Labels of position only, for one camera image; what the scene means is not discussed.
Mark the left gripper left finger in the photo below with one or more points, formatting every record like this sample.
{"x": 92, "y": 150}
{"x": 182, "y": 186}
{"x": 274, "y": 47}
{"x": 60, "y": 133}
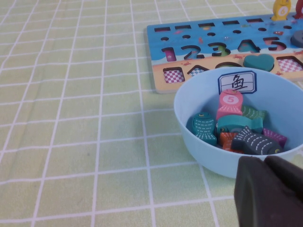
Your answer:
{"x": 260, "y": 201}

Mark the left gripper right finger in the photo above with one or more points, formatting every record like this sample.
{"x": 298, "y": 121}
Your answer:
{"x": 288, "y": 177}

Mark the paper label on blue bowl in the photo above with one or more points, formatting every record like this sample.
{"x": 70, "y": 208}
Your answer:
{"x": 236, "y": 82}

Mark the light blue plastic bowl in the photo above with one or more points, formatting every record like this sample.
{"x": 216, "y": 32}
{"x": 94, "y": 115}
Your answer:
{"x": 201, "y": 99}

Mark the blue wooden puzzle board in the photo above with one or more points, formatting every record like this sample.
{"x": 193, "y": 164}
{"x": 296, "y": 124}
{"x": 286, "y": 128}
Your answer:
{"x": 222, "y": 30}

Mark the purple wooden fish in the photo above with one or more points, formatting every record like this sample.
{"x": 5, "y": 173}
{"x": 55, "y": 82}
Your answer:
{"x": 274, "y": 137}

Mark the dark grey wooden fish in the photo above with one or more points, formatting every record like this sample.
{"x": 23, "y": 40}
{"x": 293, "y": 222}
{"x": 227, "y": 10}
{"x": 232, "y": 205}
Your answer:
{"x": 255, "y": 142}

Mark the orange wooden fish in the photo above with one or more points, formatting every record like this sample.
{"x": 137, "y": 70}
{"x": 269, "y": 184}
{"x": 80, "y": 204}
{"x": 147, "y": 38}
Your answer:
{"x": 227, "y": 140}

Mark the green wooden fish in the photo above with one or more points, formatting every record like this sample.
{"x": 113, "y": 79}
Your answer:
{"x": 253, "y": 112}

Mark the plain teal wooden fish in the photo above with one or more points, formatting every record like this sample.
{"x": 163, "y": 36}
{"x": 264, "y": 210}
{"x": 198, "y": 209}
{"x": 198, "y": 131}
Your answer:
{"x": 236, "y": 123}

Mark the teal wooden fish white stripes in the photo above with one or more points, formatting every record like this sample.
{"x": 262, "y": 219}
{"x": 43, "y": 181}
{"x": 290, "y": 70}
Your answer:
{"x": 203, "y": 127}

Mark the pink wooden fish five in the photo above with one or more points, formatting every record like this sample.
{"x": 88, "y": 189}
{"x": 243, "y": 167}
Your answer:
{"x": 229, "y": 104}

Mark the teal wooden heart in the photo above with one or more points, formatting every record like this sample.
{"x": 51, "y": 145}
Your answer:
{"x": 258, "y": 62}

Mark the yellow wooden fish six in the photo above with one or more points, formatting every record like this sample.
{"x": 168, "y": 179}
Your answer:
{"x": 281, "y": 10}

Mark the green checked tablecloth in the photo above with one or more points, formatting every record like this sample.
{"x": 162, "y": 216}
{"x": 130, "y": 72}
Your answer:
{"x": 71, "y": 118}

